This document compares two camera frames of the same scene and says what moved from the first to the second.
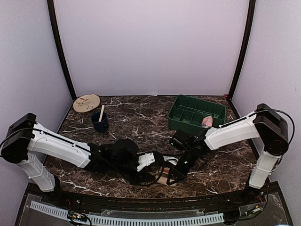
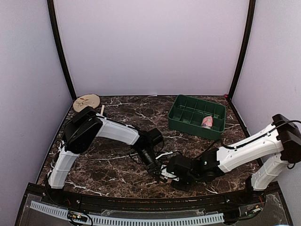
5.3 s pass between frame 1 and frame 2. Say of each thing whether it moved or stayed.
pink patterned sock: stayed
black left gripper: moved
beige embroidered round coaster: stayed
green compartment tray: stayed
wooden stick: stayed
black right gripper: moved
